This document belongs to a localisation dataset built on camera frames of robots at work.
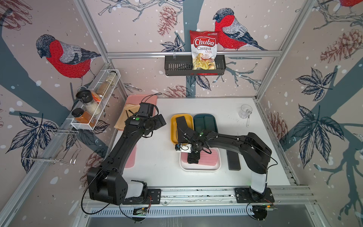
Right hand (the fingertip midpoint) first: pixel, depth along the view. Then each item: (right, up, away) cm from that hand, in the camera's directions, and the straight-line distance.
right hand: (190, 153), depth 87 cm
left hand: (-17, +21, -6) cm, 28 cm away
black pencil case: (-6, +16, +13) cm, 21 cm away
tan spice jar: (-50, +40, -9) cm, 65 cm away
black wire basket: (-6, +62, +20) cm, 65 cm away
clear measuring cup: (+44, +26, +20) cm, 55 cm away
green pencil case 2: (+14, +17, +11) cm, 25 cm away
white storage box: (+7, -7, -6) cm, 12 cm away
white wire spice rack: (-47, +32, -16) cm, 59 cm away
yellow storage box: (0, +20, +14) cm, 25 cm away
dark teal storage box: (+10, +24, +16) cm, 30 cm away
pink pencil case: (+9, -1, -6) cm, 11 cm away
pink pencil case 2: (-36, -4, -2) cm, 37 cm away
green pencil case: (+7, +17, +12) cm, 22 cm away
